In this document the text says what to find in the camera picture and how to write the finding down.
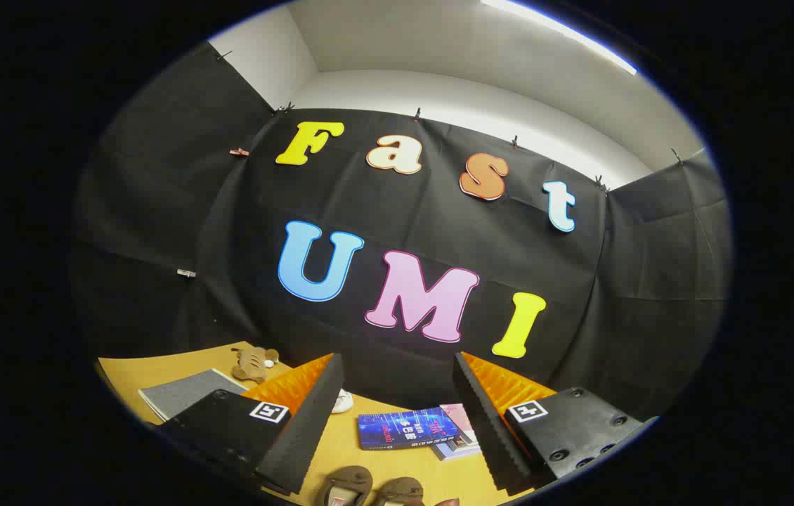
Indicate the grey fabric storage box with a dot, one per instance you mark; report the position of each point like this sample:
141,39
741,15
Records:
190,390

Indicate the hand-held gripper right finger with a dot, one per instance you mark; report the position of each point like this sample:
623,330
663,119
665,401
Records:
481,422

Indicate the pink book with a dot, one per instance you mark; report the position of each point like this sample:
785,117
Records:
459,418

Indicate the silver cloth clip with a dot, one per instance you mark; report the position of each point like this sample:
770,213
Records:
186,273

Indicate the light blue book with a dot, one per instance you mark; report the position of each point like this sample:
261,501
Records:
454,451

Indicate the brown fuzzy shoe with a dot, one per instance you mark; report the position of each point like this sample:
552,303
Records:
346,486
400,492

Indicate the brown plush toy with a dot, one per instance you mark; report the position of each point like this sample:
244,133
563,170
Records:
254,362

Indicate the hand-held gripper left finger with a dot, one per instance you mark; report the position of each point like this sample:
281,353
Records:
309,422

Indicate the white plush toy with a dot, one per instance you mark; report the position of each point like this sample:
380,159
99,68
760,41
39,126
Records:
342,402

